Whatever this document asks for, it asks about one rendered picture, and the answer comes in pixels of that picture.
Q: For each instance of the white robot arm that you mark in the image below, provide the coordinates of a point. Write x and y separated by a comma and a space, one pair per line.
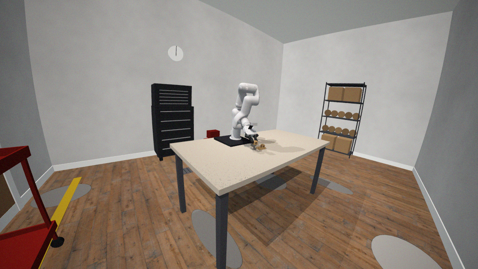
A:
243, 104

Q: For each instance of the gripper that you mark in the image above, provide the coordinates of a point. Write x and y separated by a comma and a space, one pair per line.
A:
250, 133

